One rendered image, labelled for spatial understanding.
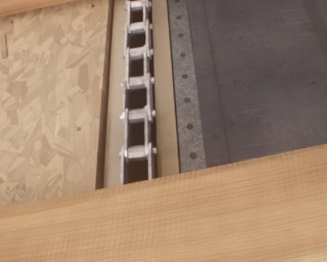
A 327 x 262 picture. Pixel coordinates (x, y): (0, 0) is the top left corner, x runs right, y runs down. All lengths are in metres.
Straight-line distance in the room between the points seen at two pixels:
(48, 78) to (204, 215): 0.39
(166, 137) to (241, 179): 0.15
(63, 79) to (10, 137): 0.14
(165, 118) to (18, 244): 0.28
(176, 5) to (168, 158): 0.34
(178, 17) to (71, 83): 0.25
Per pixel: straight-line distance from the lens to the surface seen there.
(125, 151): 0.46
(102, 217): 0.41
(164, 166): 0.47
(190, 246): 0.38
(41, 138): 0.55
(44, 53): 0.67
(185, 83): 0.54
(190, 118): 0.50
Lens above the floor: 1.25
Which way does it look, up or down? 59 degrees down
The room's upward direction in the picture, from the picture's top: 19 degrees counter-clockwise
